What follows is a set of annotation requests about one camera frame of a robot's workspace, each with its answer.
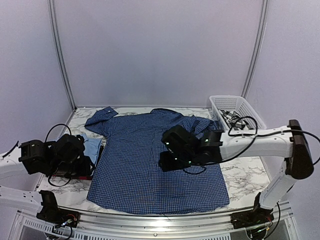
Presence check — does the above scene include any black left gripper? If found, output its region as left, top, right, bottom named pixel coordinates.
left=49, top=155, right=95, bottom=177

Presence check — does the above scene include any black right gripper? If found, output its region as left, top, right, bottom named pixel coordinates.
left=157, top=151, right=197, bottom=173

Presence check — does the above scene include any blue checkered long sleeve shirt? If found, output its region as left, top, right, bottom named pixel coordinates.
left=85, top=107, right=230, bottom=215

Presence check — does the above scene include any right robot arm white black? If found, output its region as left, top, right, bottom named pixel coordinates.
left=158, top=119, right=315, bottom=224

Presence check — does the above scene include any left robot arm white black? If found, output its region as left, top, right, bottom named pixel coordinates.
left=0, top=134, right=95, bottom=223

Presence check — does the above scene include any folded red black plaid shirt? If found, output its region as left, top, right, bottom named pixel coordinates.
left=52, top=145, right=104, bottom=180

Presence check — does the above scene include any folded light blue shirt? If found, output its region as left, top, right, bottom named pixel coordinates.
left=76, top=133, right=104, bottom=177

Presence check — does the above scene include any black white plaid shirt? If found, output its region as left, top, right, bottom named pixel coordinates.
left=218, top=109, right=253, bottom=130

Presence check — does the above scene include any white plastic mesh basket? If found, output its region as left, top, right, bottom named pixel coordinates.
left=209, top=95, right=267, bottom=130

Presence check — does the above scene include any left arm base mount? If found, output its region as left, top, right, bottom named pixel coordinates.
left=36, top=207, right=80, bottom=228

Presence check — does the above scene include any aluminium front frame rail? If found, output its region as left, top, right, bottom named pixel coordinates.
left=14, top=197, right=301, bottom=240

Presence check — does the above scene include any right aluminium corner post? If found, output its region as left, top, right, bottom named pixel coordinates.
left=241, top=0, right=270, bottom=99

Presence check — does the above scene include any aluminium corner post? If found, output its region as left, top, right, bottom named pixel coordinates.
left=47, top=0, right=77, bottom=111
left=241, top=0, right=270, bottom=99

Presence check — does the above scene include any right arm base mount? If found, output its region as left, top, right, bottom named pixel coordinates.
left=230, top=208, right=274, bottom=229

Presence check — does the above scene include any left aluminium corner post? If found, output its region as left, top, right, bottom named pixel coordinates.
left=47, top=0, right=77, bottom=111

